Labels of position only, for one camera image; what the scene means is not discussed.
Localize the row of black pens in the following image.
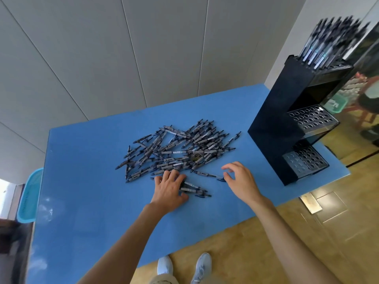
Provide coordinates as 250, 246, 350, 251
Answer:
297, 16, 372, 71

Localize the person's right hand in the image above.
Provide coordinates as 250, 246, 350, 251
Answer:
221, 161, 266, 208

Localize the blue table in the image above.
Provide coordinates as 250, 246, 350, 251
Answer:
26, 83, 351, 284

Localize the light blue left shoe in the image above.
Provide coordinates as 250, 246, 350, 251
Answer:
157, 256, 174, 275

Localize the light blue right shoe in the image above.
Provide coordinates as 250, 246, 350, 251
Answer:
191, 252, 212, 284

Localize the steel framed glass partition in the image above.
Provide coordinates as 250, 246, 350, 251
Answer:
321, 0, 379, 169

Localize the person's left forearm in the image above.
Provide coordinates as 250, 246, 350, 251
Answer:
78, 202, 166, 284

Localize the person's right forearm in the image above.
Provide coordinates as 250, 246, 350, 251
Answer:
251, 197, 341, 284

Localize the person's left hand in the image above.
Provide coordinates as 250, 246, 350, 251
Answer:
150, 169, 190, 215

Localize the dark framed glass door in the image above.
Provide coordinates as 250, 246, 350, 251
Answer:
0, 179, 34, 284

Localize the green plastic basket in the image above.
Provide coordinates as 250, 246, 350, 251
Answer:
323, 94, 349, 114

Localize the blue plastic basket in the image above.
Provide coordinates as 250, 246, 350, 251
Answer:
16, 168, 44, 224

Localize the light blue shoe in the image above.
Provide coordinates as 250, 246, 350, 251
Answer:
157, 256, 174, 275
191, 252, 212, 284

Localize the black tiered pen display stand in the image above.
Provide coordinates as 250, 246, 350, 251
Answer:
247, 54, 355, 186

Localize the pile of black pens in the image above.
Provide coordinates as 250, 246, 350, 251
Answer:
115, 118, 242, 199

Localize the brass floor plate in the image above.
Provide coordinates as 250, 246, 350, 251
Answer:
299, 193, 323, 215

